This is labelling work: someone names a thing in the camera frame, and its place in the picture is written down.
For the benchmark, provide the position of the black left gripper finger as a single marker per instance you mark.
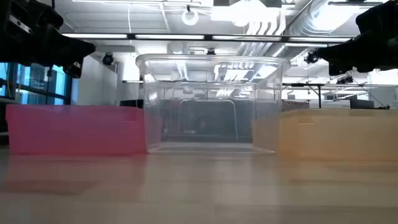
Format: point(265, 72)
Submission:
point(68, 49)
point(73, 70)

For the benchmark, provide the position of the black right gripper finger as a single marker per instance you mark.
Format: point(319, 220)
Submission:
point(342, 51)
point(336, 69)

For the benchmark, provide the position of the black tripod stand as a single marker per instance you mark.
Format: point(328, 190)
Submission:
point(49, 81)

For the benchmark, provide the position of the background work table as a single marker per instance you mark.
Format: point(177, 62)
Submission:
point(319, 96)

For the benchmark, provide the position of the blue-lit window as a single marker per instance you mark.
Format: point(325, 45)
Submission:
point(37, 82)

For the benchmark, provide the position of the dark background monitor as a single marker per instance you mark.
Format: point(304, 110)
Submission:
point(362, 104)

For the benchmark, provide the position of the red plastic bin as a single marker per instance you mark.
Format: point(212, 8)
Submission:
point(74, 130)

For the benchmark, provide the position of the orange plastic bin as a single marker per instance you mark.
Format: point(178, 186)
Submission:
point(335, 137)

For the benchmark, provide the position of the black box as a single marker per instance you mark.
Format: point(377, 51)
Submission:
point(132, 104)

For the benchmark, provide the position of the clear plastic bin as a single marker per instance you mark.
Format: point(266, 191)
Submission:
point(155, 93)

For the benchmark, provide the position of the long ceiling light strip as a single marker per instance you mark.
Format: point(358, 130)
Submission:
point(168, 36)

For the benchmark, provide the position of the black ceiling camera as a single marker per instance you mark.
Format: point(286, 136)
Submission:
point(345, 80)
point(211, 51)
point(310, 58)
point(108, 59)

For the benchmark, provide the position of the silver ventilation duct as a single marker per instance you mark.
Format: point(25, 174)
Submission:
point(326, 15)

